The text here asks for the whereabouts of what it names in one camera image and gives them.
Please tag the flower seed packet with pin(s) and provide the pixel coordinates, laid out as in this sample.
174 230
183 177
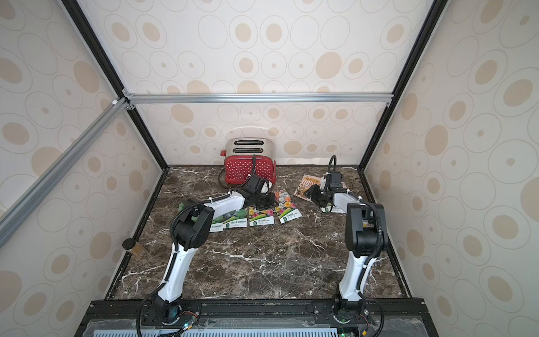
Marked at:
337 208
258 217
285 209

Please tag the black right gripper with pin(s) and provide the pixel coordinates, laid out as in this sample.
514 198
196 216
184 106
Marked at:
317 196

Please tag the brown bottle black cap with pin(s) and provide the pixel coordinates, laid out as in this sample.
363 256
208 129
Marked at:
134 248

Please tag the red polka dot toaster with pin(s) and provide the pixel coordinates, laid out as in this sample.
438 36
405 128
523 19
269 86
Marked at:
245 156

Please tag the left diagonal aluminium rail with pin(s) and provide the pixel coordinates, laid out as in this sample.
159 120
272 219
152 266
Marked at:
31 199

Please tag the horizontal aluminium rail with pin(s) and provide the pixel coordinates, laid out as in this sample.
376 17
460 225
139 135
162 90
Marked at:
259 98

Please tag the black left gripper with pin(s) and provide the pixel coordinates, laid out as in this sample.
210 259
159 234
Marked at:
271 201

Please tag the orange striped seed packet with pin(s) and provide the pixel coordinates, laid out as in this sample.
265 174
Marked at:
305 184

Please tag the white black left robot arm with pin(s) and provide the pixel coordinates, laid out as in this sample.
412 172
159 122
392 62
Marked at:
190 229

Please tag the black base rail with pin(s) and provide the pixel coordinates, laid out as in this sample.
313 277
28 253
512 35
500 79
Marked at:
295 317

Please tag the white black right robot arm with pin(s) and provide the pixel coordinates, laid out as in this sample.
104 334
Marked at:
365 239

